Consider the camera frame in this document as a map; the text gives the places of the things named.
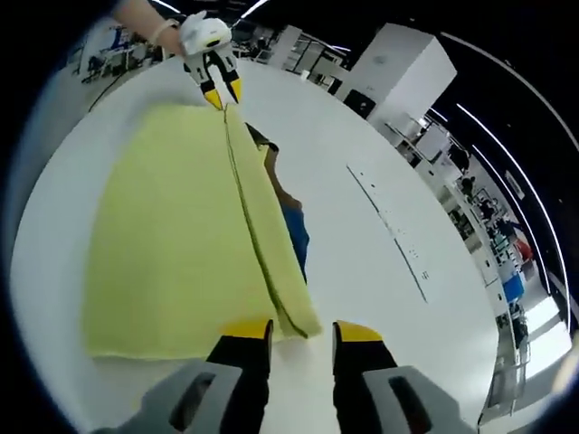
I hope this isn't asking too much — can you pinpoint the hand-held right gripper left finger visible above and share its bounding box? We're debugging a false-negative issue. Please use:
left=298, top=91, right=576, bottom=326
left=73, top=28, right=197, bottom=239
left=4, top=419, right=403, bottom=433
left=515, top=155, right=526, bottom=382
left=92, top=318, right=276, bottom=434

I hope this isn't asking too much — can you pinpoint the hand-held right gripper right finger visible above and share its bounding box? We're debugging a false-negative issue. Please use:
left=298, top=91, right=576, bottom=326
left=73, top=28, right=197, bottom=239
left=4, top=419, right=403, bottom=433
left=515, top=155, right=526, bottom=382
left=332, top=319, right=475, bottom=434

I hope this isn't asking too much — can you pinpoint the yellow-green raglan garment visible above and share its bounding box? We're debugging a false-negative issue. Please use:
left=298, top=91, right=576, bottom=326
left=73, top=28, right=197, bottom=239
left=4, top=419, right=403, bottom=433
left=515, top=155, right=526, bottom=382
left=81, top=102, right=325, bottom=361

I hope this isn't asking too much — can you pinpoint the pale wristband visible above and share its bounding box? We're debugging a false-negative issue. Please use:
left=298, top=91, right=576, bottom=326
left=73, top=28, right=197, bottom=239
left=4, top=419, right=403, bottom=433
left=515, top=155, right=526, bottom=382
left=152, top=18, right=181, bottom=45

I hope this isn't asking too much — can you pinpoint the black square panel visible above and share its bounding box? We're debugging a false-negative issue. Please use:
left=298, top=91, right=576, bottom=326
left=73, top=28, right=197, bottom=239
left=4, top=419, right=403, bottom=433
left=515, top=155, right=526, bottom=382
left=344, top=89, right=376, bottom=119

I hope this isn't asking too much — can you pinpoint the blue storage box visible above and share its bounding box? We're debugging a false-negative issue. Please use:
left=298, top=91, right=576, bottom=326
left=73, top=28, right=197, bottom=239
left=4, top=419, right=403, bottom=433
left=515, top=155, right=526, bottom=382
left=501, top=273, right=526, bottom=304

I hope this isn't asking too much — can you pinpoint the white tall appliance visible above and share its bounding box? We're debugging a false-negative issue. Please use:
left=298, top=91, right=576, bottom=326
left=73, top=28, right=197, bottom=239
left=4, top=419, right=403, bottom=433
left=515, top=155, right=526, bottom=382
left=415, top=121, right=449, bottom=162

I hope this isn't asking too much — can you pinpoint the ceiling light strip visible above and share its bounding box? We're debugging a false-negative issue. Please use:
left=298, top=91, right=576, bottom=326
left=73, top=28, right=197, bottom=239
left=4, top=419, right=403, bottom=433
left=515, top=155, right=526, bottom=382
left=456, top=102, right=572, bottom=295

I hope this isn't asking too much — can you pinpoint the black cable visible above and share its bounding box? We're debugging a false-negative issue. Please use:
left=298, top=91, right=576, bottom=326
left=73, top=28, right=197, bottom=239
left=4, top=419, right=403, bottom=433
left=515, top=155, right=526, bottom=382
left=88, top=53, right=166, bottom=113

